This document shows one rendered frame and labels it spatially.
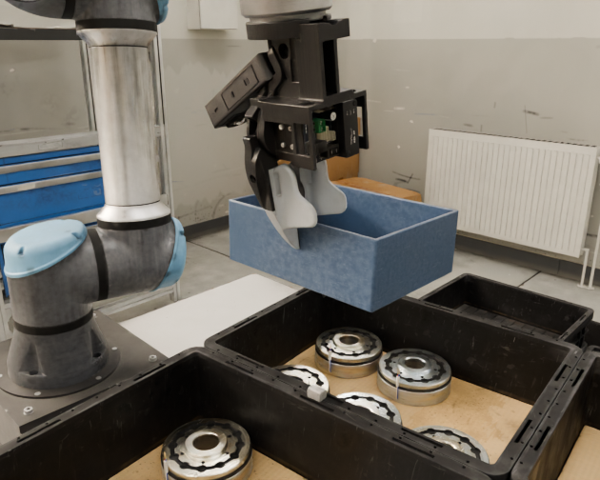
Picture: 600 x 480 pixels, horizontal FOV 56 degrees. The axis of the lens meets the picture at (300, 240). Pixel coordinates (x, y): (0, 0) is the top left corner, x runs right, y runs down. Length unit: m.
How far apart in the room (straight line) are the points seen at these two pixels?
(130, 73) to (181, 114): 2.99
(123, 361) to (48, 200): 1.63
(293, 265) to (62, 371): 0.48
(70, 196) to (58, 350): 1.71
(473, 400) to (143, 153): 0.60
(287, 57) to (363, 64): 3.69
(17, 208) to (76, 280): 1.64
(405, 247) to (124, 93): 0.52
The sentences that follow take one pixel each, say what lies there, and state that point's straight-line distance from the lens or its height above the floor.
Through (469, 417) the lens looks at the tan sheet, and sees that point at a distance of 0.82.
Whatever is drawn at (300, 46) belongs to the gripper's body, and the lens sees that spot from 0.47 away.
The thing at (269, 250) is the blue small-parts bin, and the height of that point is 1.09.
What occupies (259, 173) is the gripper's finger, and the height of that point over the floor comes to 1.19.
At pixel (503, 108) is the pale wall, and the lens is 3.66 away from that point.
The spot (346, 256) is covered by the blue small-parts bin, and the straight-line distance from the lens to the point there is 0.53.
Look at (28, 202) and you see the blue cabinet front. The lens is 2.54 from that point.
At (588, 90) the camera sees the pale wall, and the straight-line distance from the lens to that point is 3.49.
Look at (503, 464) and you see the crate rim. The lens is 0.60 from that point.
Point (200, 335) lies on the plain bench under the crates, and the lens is 1.27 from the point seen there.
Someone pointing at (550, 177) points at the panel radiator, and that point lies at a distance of 3.47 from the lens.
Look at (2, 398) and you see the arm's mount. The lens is 0.97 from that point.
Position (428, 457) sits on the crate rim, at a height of 0.93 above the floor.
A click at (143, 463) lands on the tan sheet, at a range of 0.74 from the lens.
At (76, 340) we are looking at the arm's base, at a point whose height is 0.87.
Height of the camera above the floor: 1.30
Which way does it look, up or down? 19 degrees down
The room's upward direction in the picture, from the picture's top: straight up
